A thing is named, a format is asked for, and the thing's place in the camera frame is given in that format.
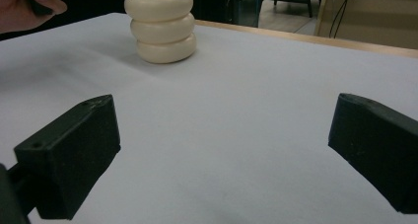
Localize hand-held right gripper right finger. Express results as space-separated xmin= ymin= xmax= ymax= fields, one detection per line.
xmin=327 ymin=92 xmax=418 ymax=215

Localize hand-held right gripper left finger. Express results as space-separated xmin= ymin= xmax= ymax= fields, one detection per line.
xmin=8 ymin=94 xmax=122 ymax=221

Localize cream ribbed cup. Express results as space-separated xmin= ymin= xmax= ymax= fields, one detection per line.
xmin=123 ymin=0 xmax=198 ymax=65

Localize light wooden cabinet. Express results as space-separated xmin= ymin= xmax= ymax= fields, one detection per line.
xmin=314 ymin=0 xmax=418 ymax=50

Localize hanging black cables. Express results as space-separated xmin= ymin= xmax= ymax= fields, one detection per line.
xmin=328 ymin=0 xmax=358 ymax=39

